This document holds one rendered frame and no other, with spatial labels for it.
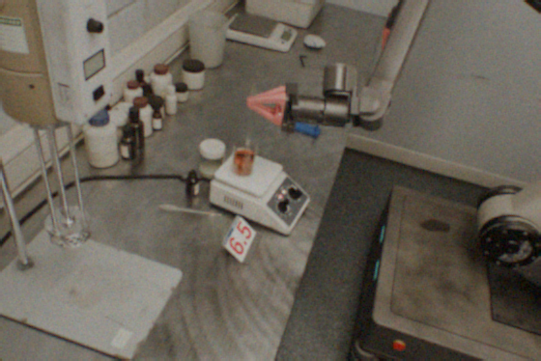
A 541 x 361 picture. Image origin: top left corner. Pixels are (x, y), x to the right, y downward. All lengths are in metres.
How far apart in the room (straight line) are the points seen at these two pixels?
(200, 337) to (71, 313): 0.22
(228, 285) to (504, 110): 1.92
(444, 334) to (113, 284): 0.97
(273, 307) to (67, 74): 0.56
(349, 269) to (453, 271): 0.51
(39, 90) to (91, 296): 0.43
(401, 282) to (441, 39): 1.26
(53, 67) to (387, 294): 1.20
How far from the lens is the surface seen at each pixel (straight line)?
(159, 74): 1.40
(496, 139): 2.68
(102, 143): 1.17
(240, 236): 1.01
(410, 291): 1.58
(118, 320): 0.91
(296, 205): 1.08
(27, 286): 0.98
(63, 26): 0.58
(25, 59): 0.63
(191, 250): 1.01
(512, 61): 2.50
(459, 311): 1.61
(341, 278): 2.02
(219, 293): 0.95
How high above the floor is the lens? 1.51
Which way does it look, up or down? 39 degrees down
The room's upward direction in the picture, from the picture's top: 11 degrees clockwise
